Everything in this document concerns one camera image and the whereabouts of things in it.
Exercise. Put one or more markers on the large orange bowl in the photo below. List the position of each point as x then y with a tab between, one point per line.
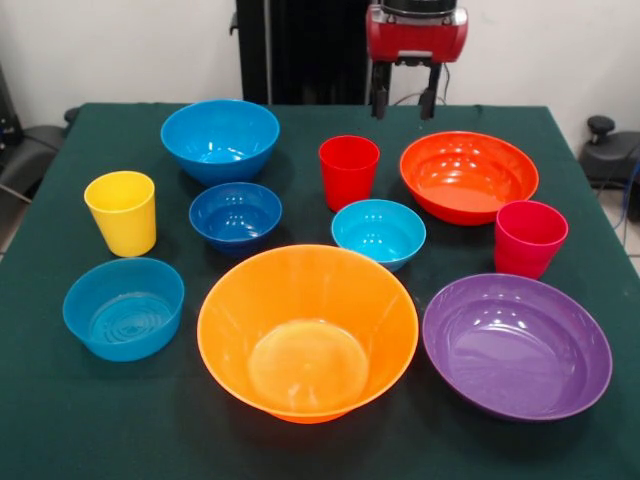
300	310

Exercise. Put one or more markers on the shallow purple bowl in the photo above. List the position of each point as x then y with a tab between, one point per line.
515	350

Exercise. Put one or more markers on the small light blue bowl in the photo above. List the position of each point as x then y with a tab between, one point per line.
377	230

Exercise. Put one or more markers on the black table clamp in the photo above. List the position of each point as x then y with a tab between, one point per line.
70	115

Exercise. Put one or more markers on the black base with knob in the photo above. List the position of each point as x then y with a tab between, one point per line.
607	150

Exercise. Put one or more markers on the shallow red-orange bowl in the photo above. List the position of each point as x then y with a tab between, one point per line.
465	170

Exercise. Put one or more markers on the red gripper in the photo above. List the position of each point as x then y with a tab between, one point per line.
417	40

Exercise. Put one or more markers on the pink-red cup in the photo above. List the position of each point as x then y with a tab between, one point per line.
525	250

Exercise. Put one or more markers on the straight-walled teal blue bowl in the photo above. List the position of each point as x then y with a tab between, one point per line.
100	300

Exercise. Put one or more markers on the black chair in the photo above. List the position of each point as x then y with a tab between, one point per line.
27	155

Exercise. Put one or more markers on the red cup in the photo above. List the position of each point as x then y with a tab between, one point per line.
347	180

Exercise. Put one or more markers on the dark green tablecloth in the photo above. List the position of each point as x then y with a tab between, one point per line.
125	425

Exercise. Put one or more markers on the yellow cup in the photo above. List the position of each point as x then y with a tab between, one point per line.
122	225

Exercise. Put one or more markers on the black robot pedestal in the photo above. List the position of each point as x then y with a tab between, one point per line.
310	50

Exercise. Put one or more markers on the small dark blue bowl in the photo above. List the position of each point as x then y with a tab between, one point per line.
235	215

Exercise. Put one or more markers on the large blue bowl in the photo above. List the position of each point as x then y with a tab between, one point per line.
220	130

